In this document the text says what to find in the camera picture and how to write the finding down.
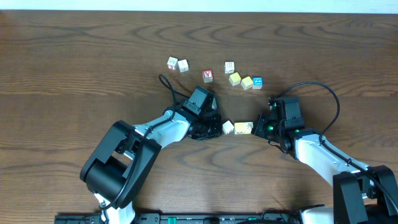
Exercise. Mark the white block green side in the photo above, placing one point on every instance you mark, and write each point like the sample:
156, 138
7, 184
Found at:
227, 127

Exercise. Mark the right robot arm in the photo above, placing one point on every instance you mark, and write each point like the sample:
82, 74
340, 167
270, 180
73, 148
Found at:
361, 193

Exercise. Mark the blue top block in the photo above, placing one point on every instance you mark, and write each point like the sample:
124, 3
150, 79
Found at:
257, 83

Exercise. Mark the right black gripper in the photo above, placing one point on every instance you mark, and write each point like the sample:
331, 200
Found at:
259, 126

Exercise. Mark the white ladybug block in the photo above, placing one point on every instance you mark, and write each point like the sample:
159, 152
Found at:
248, 126

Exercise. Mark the yellow block with plane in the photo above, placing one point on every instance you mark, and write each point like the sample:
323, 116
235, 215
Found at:
235, 79

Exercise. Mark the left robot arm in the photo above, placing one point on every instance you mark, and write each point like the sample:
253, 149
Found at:
118, 167

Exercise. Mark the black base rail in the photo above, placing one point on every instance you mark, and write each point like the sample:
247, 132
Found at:
268, 216

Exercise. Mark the red letter A block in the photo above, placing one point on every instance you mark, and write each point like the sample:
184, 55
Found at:
207, 76

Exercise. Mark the white block red side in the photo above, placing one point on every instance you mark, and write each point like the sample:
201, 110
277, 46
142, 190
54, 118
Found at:
172, 63

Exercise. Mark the white block blue X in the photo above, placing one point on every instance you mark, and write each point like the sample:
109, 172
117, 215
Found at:
229, 67

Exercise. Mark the yellow block letter O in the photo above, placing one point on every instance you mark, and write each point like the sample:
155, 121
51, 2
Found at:
240, 128

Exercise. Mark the yellow block letter B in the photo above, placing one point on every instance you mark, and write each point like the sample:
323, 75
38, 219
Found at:
247, 83

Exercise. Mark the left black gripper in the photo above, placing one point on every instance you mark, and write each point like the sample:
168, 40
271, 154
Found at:
221, 132

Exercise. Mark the plain white block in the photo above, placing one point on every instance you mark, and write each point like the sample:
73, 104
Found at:
183, 65

